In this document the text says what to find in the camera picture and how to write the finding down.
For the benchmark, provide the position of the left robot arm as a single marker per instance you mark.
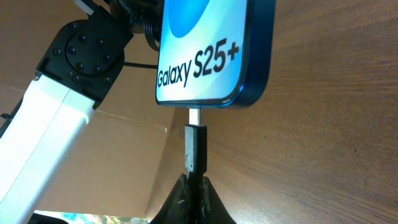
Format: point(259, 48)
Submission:
point(71, 81)

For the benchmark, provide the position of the blue Galaxy smartphone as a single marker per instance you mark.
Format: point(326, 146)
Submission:
point(214, 53)

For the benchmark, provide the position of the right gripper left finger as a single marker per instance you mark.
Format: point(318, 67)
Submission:
point(173, 210)

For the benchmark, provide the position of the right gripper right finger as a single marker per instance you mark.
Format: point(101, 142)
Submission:
point(213, 210)

